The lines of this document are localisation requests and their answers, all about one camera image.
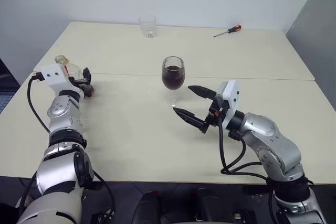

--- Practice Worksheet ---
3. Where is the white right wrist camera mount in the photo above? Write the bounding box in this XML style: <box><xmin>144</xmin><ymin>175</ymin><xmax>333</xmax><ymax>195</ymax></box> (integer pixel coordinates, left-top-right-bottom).
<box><xmin>216</xmin><ymin>80</ymin><xmax>240</xmax><ymax>130</ymax></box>

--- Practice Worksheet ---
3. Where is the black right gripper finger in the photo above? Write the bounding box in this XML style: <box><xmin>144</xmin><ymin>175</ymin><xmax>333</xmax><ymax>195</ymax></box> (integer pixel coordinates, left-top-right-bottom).
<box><xmin>188</xmin><ymin>85</ymin><xmax>217</xmax><ymax>100</ymax></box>
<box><xmin>173</xmin><ymin>108</ymin><xmax>207</xmax><ymax>130</ymax></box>

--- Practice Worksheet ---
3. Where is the clear wine glass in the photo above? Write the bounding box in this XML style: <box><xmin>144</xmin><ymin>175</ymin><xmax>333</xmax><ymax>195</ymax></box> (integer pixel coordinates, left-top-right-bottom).
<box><xmin>160</xmin><ymin>56</ymin><xmax>186</xmax><ymax>108</ymax></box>

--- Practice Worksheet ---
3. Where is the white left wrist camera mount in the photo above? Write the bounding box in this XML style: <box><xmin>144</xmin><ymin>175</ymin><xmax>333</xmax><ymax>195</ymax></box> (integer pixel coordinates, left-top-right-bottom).
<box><xmin>40</xmin><ymin>63</ymin><xmax>85</xmax><ymax>99</ymax></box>

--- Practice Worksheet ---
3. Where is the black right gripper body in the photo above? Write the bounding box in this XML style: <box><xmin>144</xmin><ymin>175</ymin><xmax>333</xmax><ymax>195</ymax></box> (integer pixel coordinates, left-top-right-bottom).
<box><xmin>201</xmin><ymin>95</ymin><xmax>224</xmax><ymax>134</ymax></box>

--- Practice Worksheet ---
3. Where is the dark rounded shape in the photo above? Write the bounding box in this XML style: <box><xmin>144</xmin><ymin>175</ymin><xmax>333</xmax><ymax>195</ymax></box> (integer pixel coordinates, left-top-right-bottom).
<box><xmin>131</xmin><ymin>191</ymin><xmax>162</xmax><ymax>224</ymax></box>
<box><xmin>196</xmin><ymin>187</ymin><xmax>233</xmax><ymax>224</ymax></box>

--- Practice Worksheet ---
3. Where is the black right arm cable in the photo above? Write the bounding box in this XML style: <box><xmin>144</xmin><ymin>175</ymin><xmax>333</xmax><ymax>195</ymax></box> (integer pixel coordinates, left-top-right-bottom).
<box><xmin>216</xmin><ymin>124</ymin><xmax>269</xmax><ymax>180</ymax></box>

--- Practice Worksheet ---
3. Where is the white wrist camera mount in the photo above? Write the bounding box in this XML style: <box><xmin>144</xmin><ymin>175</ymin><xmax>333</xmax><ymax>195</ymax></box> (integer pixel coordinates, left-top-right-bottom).
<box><xmin>40</xmin><ymin>63</ymin><xmax>85</xmax><ymax>99</ymax></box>
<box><xmin>216</xmin><ymin>80</ymin><xmax>240</xmax><ymax>130</ymax></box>

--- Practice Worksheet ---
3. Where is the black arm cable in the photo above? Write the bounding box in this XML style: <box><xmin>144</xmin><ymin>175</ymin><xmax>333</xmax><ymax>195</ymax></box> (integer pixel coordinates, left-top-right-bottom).
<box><xmin>27</xmin><ymin>72</ymin><xmax>51</xmax><ymax>134</ymax></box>
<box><xmin>216</xmin><ymin>124</ymin><xmax>269</xmax><ymax>180</ymax></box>

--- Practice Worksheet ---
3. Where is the blue grid mat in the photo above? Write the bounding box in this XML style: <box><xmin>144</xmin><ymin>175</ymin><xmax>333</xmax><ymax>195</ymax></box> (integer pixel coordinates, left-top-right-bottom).
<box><xmin>0</xmin><ymin>94</ymin><xmax>13</xmax><ymax>115</ymax></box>

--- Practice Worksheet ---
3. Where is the clear plastic cup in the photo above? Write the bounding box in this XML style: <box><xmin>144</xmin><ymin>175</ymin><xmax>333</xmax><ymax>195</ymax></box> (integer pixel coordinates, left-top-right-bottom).
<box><xmin>138</xmin><ymin>15</ymin><xmax>158</xmax><ymax>39</ymax></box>

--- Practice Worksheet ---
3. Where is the red and black screwdriver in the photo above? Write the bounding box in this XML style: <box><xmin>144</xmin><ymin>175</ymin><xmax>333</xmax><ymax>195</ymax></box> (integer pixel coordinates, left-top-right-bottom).
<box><xmin>213</xmin><ymin>24</ymin><xmax>242</xmax><ymax>38</ymax></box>

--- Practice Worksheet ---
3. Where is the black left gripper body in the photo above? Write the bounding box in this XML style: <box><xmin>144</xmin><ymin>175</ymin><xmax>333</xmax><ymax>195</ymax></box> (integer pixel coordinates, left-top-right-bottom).
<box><xmin>70</xmin><ymin>76</ymin><xmax>89</xmax><ymax>86</ymax></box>

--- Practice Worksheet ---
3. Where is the plastic bottle with dark liquid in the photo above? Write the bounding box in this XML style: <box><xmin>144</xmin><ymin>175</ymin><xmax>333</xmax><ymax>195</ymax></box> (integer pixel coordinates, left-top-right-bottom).
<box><xmin>54</xmin><ymin>55</ymin><xmax>96</xmax><ymax>98</ymax></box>

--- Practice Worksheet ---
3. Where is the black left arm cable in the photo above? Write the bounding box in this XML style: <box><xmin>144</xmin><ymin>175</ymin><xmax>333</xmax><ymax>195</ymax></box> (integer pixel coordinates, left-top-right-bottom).
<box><xmin>27</xmin><ymin>72</ymin><xmax>51</xmax><ymax>134</ymax></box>

